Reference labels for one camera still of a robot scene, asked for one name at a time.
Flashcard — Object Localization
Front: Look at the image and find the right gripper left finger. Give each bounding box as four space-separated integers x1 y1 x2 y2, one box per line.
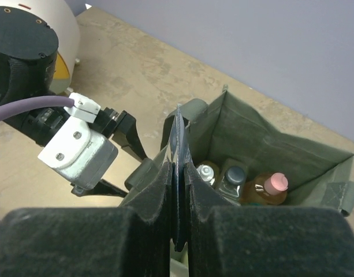
0 162 173 276

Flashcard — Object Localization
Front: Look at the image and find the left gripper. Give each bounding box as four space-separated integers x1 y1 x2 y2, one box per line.
20 106 148 198

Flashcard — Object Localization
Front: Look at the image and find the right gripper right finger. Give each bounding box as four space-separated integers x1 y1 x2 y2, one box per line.
184 163 354 276

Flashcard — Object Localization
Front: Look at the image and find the clear bottle dark label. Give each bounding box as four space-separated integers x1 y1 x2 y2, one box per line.
216 158 248 204

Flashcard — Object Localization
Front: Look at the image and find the orange bottle pink cap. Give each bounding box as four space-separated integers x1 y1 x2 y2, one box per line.
239 173 289 205

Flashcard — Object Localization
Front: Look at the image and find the silver squeeze tube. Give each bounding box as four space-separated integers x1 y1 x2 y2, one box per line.
168 104 192 252

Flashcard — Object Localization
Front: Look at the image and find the amber bottle white cap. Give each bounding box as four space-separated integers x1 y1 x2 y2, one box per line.
196 160 219 187

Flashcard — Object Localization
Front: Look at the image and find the green canvas bag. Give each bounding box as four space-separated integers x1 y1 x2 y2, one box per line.
118 85 354 219

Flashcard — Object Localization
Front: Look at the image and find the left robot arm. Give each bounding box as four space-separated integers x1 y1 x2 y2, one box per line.
0 5 147 197

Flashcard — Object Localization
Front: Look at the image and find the white round drawer box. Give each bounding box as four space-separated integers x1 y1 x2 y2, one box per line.
8 0 80 94

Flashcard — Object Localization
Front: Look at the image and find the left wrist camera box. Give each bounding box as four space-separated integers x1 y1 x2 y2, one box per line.
38 92 118 190

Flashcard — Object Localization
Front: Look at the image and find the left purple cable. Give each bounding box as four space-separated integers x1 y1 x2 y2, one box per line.
0 96 76 125

